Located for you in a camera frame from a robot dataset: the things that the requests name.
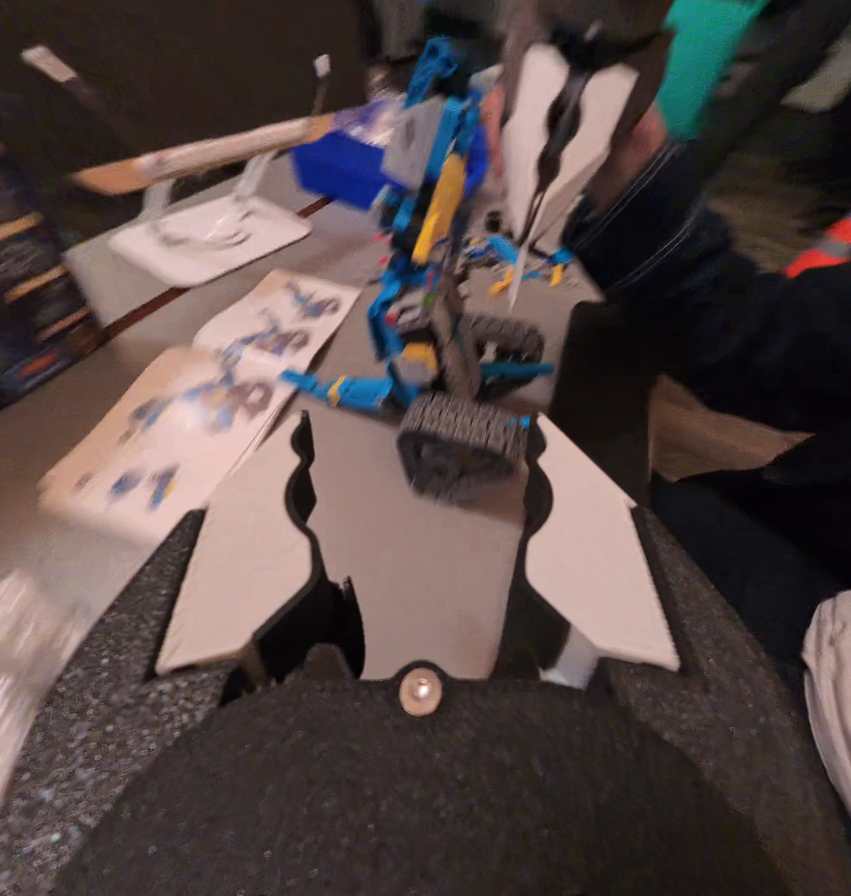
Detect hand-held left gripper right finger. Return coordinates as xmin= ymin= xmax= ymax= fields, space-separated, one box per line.
xmin=495 ymin=413 xmax=680 ymax=683

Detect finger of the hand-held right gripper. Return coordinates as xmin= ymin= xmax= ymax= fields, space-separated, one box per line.
xmin=499 ymin=43 xmax=573 ymax=242
xmin=537 ymin=63 xmax=643 ymax=246

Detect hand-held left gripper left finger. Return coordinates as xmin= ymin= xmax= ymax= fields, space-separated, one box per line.
xmin=154 ymin=412 xmax=365 ymax=683

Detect blue yellow toy robot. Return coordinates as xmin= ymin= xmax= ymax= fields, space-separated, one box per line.
xmin=279 ymin=35 xmax=559 ymax=506

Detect person's right hand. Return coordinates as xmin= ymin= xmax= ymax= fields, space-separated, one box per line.
xmin=585 ymin=104 xmax=680 ymax=210

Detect teal box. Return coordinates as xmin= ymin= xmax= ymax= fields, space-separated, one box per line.
xmin=655 ymin=0 xmax=773 ymax=141

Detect pile of small building parts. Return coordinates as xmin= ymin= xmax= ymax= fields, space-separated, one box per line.
xmin=460 ymin=210 xmax=577 ymax=298

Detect white instruction booklet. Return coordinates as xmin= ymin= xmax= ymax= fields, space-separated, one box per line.
xmin=39 ymin=268 xmax=365 ymax=543

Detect blue bin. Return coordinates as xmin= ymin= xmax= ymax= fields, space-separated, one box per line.
xmin=291 ymin=98 xmax=493 ymax=211

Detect clear plastic bag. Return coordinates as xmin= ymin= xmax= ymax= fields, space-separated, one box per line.
xmin=0 ymin=568 xmax=94 ymax=851

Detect orange traffic cone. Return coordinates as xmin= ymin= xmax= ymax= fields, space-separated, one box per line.
xmin=782 ymin=190 xmax=851 ymax=280

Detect person's denim jacket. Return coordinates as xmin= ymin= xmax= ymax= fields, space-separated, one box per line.
xmin=705 ymin=259 xmax=851 ymax=484

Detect person's white shirt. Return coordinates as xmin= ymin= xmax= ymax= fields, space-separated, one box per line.
xmin=802 ymin=587 xmax=851 ymax=834

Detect white stand base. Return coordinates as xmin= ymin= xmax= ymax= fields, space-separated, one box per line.
xmin=109 ymin=195 xmax=313 ymax=288

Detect wooden board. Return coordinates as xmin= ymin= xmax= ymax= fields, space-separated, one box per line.
xmin=72 ymin=112 xmax=339 ymax=197

